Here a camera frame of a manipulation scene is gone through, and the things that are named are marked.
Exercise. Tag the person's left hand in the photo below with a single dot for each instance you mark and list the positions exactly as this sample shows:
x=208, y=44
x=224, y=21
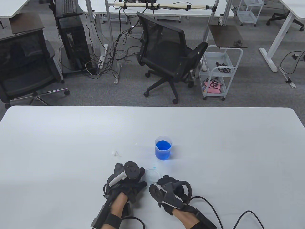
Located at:
x=133, y=189

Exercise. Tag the person's right hand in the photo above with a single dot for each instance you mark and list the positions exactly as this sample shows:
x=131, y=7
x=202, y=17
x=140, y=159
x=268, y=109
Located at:
x=168, y=179

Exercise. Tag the clear culture dish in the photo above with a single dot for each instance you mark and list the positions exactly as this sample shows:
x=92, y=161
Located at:
x=151, y=175

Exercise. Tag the beaker of blue dye solution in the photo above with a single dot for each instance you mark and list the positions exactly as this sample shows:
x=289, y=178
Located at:
x=163, y=152

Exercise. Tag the white cotton wad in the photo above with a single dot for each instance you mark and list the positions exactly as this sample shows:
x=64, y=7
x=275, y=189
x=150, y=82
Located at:
x=116, y=154

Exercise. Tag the person's right forearm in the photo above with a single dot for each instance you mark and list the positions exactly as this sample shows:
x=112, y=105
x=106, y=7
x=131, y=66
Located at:
x=185, y=218

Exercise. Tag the person's left forearm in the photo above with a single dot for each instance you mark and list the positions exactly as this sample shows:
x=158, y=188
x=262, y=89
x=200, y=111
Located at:
x=116, y=202

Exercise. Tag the black white VR controller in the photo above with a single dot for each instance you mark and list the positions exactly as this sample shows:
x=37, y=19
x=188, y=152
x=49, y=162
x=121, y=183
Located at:
x=156, y=190
x=131, y=169

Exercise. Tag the black glove sensor box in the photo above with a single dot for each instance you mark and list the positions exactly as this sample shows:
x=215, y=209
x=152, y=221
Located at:
x=128, y=210

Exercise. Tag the pink cloth item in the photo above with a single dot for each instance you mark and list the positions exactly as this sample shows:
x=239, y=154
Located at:
x=214, y=89

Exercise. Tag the white utility cart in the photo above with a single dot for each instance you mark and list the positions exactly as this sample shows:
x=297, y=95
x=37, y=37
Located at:
x=247, y=14
x=214, y=59

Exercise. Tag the black mesh office chair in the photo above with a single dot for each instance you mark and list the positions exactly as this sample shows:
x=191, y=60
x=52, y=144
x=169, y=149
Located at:
x=164, y=45

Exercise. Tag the white power strip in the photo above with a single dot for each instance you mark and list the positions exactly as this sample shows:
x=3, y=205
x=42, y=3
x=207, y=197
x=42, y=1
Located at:
x=103, y=58

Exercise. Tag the grey wheeled tower stand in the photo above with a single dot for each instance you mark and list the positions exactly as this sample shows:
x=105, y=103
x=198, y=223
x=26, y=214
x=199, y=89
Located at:
x=64, y=62

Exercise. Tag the small black object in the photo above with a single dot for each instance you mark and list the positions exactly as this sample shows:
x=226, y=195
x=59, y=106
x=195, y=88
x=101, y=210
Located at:
x=237, y=43

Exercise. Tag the brown side table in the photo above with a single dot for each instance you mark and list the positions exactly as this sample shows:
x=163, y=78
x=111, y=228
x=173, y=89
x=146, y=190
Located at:
x=26, y=22
x=226, y=35

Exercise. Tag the black computer tower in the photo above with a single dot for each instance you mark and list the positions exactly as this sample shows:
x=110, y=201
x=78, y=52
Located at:
x=73, y=40

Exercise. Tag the black chrome-base office chair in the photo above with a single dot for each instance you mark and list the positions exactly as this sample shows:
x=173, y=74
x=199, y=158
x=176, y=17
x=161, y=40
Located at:
x=23, y=59

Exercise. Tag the white desk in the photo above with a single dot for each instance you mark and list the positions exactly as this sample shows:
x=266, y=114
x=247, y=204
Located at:
x=202, y=12
x=14, y=7
x=297, y=9

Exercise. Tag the black chair base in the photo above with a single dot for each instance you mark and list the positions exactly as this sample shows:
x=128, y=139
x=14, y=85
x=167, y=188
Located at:
x=278, y=16

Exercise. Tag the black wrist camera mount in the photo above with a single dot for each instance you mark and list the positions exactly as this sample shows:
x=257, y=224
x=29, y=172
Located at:
x=206, y=220
x=100, y=214

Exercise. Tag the aluminium floor rail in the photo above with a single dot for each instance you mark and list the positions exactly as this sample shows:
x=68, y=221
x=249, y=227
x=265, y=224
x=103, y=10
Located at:
x=287, y=77

